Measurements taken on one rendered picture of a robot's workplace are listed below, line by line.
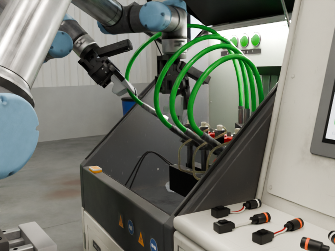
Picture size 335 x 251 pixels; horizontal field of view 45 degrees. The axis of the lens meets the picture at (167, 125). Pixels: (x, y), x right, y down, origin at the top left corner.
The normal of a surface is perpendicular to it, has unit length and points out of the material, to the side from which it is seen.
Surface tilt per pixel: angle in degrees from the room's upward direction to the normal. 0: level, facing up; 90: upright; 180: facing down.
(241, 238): 0
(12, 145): 96
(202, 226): 0
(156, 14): 90
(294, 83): 76
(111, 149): 90
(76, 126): 90
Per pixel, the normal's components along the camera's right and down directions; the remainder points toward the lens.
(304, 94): -0.86, -0.15
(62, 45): 0.50, 0.11
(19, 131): 0.88, 0.15
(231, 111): -0.88, 0.08
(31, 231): -0.02, -0.99
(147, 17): -0.40, 0.14
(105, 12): 0.59, 0.72
